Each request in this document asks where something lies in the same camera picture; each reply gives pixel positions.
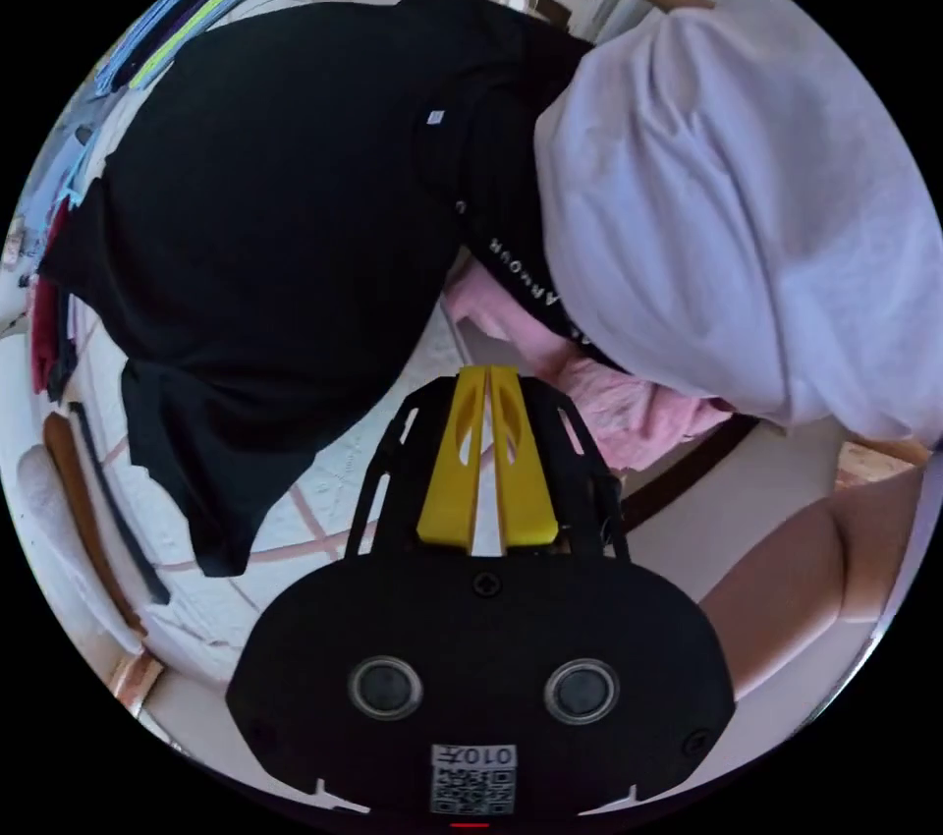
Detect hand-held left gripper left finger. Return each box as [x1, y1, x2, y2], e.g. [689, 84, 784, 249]
[416, 365, 488, 550]

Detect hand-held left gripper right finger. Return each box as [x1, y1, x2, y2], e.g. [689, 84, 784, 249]
[489, 365, 560, 546]

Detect black short sleeve shirt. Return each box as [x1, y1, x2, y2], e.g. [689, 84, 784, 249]
[36, 0, 629, 580]

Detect pink garment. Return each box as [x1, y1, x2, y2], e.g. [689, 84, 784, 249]
[440, 258, 738, 476]

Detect person's body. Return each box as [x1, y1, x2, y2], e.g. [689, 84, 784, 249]
[532, 0, 943, 703]

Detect pile of clothes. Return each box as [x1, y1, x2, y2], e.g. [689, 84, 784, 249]
[93, 0, 263, 97]

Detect red garment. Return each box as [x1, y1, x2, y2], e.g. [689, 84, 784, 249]
[28, 197, 83, 403]

